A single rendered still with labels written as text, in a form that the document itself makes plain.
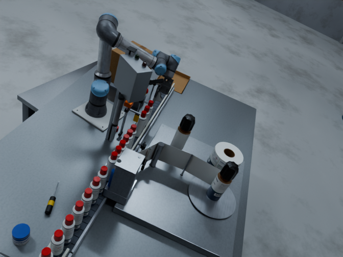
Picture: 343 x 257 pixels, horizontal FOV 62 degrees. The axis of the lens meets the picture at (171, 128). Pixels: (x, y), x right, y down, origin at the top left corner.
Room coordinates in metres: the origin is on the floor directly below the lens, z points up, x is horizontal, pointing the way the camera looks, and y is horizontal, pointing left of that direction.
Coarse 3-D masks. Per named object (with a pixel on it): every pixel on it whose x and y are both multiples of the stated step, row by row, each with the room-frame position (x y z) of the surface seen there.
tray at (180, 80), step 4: (176, 72) 2.53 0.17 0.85; (180, 72) 2.53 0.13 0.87; (160, 76) 2.36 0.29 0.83; (176, 76) 2.48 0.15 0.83; (180, 76) 2.51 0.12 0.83; (184, 76) 2.53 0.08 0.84; (188, 76) 2.53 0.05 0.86; (176, 80) 2.42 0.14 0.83; (180, 80) 2.45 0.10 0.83; (184, 80) 2.48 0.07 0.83; (188, 80) 2.45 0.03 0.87; (172, 84) 2.32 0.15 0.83; (176, 84) 2.35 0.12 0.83; (180, 84) 2.38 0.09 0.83; (184, 84) 2.41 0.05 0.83; (176, 88) 2.28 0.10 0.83; (180, 88) 2.31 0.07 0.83; (184, 88) 2.31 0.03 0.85; (180, 92) 2.24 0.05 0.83
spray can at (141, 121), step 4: (144, 112) 1.44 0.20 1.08; (140, 116) 1.43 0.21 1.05; (144, 116) 1.43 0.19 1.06; (140, 120) 1.41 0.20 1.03; (144, 120) 1.42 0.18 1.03; (136, 124) 1.42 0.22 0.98; (140, 124) 1.41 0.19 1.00; (136, 128) 1.42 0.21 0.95; (140, 128) 1.42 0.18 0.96; (140, 132) 1.42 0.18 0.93; (136, 136) 1.41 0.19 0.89
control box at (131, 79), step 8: (120, 56) 1.29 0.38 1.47; (128, 56) 1.31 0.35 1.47; (120, 64) 1.28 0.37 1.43; (128, 64) 1.24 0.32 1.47; (136, 64) 1.27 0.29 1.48; (120, 72) 1.27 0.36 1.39; (128, 72) 1.23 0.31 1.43; (136, 72) 1.20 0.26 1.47; (144, 72) 1.23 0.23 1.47; (120, 80) 1.26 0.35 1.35; (128, 80) 1.22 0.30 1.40; (136, 80) 1.20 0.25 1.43; (144, 80) 1.24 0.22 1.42; (120, 88) 1.25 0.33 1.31; (128, 88) 1.21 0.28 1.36; (136, 88) 1.21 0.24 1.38; (144, 88) 1.25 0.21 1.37; (128, 96) 1.20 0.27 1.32; (136, 96) 1.22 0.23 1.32
